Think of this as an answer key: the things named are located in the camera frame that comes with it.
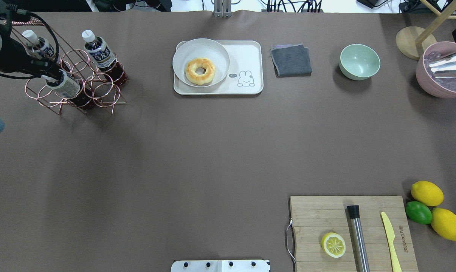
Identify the half lemon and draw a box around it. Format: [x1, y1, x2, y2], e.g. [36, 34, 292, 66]
[321, 232, 347, 258]

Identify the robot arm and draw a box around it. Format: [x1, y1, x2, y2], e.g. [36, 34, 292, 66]
[0, 0, 64, 80]

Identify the tea bottle right in rack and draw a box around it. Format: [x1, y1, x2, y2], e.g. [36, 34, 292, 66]
[81, 29, 128, 87]

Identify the grey folded cloth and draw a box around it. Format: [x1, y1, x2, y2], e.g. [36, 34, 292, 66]
[270, 44, 313, 77]

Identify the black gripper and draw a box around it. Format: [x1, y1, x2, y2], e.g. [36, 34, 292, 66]
[22, 53, 62, 80]

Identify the yellow lemon upper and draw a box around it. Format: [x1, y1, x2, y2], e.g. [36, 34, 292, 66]
[411, 181, 444, 207]

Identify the metal ice scoop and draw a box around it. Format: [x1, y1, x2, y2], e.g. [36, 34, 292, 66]
[428, 52, 456, 78]

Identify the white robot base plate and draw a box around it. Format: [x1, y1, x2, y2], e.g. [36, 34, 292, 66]
[171, 260, 271, 272]

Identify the tea bottle white cap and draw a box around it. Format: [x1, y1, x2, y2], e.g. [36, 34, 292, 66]
[41, 69, 95, 111]

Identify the green lime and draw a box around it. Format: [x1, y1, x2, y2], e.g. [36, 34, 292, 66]
[405, 201, 433, 224]

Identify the yellow plastic knife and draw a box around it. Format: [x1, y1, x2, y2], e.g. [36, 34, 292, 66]
[381, 212, 402, 272]

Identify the copper wire bottle rack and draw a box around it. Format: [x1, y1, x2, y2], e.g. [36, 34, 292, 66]
[24, 29, 129, 115]

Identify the yellow lemon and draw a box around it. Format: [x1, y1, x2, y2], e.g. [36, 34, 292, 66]
[411, 181, 444, 207]
[430, 208, 456, 241]

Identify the mint green bowl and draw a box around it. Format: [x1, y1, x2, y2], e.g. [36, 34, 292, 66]
[339, 44, 381, 80]

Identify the tea bottle far left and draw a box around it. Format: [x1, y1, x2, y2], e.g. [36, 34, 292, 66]
[22, 29, 56, 61]

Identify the glazed donut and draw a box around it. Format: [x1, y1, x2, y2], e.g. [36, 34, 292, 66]
[185, 57, 217, 85]

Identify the white round plate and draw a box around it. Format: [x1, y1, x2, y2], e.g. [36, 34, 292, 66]
[172, 39, 230, 88]

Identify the wooden cup stand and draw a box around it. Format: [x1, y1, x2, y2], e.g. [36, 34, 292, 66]
[396, 0, 456, 60]

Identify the pink ice bowl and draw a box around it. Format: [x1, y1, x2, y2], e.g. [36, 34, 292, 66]
[416, 42, 456, 98]

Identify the yellow lemon lower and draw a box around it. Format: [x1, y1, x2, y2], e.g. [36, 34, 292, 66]
[430, 208, 456, 241]

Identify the wooden cutting board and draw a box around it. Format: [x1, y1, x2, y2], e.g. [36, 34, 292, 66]
[290, 196, 419, 272]

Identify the cream rabbit tray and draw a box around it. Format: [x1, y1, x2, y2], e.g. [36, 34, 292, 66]
[173, 41, 263, 95]

